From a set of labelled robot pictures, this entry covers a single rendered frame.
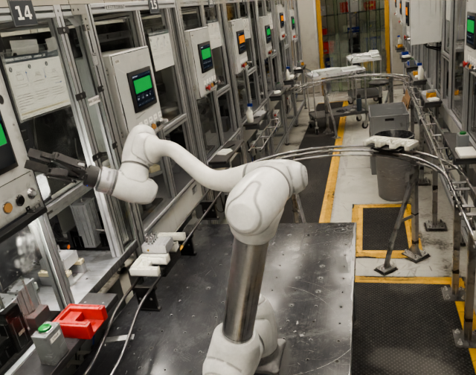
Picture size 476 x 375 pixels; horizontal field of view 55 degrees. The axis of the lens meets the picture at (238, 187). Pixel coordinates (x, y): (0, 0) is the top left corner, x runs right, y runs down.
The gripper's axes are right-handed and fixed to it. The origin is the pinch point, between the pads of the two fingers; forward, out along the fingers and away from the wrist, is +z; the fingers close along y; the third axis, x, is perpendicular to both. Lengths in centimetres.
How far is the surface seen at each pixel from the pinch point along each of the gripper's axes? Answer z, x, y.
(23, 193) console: 0.4, 7.0, -13.2
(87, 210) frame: -29, -15, -67
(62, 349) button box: -25, 54, -24
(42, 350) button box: -19, 55, -22
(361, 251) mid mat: -245, -55, -110
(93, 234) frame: -35, -6, -73
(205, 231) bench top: -104, -32, -96
